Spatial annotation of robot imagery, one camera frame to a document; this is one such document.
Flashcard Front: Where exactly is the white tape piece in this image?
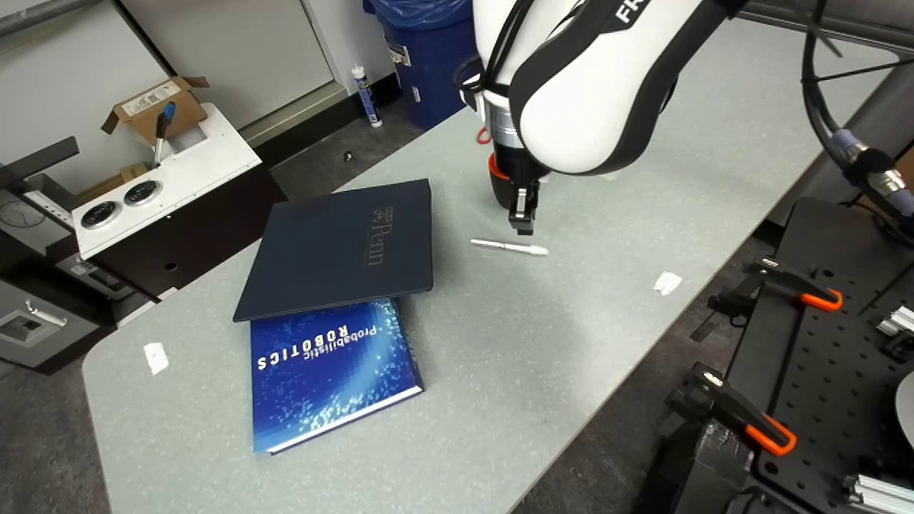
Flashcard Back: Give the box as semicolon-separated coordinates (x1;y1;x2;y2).
139;339;170;378
651;268;686;299

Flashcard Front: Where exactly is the blue trash bin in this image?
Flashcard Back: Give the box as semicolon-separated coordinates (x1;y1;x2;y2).
360;0;479;130

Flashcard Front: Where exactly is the white shelf with round holes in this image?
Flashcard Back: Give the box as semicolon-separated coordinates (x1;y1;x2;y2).
20;99;264;262

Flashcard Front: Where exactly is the blue robotics book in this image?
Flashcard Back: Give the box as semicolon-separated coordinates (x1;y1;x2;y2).
249;296;426;457

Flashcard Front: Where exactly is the dark blue folder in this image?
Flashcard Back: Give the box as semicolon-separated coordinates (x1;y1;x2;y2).
232;178;436;326

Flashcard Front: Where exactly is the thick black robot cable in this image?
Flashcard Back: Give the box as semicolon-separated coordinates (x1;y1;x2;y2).
796;0;914;250

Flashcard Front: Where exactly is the white pen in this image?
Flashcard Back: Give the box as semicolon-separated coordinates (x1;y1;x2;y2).
469;233;550;260

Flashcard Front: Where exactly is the white tube bottle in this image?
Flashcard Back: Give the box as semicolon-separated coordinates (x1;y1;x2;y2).
347;63;386;130

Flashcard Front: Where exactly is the silver aluminium extrusion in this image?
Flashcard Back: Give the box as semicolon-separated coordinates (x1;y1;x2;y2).
839;472;914;514

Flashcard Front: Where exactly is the open cardboard box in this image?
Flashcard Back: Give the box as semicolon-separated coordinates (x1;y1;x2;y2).
99;73;212;149

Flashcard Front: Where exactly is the small silver bracket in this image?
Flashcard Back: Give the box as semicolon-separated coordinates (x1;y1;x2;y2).
873;302;914;339

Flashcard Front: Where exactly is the black orange bar clamp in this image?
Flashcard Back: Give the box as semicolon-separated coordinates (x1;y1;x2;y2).
707;253;849;330
663;363;800;459

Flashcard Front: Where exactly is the blue item in cardboard box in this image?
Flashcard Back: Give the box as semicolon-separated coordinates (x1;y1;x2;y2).
153;99;179;143

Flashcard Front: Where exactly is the grey metal box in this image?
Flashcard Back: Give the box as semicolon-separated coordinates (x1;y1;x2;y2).
0;278;103;373

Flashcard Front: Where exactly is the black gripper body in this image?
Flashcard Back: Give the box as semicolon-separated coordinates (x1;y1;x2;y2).
492;146;553;195

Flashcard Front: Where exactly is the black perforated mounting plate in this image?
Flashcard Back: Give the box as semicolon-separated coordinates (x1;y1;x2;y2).
634;198;914;514

